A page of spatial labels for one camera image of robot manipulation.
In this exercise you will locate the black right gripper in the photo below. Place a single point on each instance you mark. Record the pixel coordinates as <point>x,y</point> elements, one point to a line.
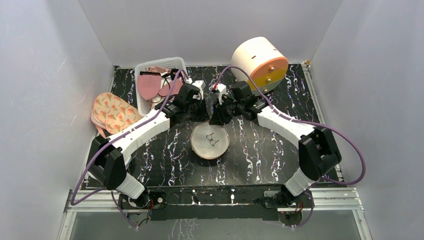
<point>220,112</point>

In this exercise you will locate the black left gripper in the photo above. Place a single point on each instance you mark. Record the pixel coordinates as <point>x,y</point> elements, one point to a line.
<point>204,116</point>

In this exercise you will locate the white mesh laundry bag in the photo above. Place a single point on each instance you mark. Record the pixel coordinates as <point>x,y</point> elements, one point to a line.
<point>209,141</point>

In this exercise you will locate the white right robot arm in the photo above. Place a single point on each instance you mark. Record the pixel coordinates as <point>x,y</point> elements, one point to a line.
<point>318,152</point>

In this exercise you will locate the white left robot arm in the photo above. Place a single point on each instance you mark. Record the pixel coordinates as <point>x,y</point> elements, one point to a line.
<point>109,157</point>

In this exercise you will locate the pink bra in basket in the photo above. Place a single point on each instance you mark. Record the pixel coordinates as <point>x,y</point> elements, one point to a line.
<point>157,81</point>

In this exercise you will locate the white plastic basket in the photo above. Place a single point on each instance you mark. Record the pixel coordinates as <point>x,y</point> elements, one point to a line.
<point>145,106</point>

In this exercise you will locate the cream orange cylindrical machine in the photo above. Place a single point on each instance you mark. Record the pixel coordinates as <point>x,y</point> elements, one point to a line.
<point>262,61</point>

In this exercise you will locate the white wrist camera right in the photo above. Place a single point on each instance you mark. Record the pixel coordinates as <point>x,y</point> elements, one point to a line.
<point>220,91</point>

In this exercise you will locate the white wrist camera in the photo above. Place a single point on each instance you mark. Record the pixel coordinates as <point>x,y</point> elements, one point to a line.
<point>199,86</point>
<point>220,91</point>

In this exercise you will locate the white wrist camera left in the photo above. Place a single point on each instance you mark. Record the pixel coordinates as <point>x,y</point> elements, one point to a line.
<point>199,86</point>

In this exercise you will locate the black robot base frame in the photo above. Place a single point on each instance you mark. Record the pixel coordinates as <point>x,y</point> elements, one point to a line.
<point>266,202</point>

